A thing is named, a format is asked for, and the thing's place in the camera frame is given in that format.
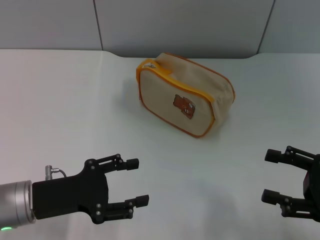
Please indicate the beige food bag orange trim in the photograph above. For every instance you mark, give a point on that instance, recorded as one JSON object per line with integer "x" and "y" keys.
{"x": 172, "y": 100}

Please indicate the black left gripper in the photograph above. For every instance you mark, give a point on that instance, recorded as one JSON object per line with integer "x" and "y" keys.
{"x": 70, "y": 192}

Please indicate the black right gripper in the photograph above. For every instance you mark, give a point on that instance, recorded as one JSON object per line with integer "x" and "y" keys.
{"x": 313, "y": 185}

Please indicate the silver and white left robot arm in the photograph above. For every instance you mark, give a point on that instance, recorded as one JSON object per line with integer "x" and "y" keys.
{"x": 15, "y": 202}

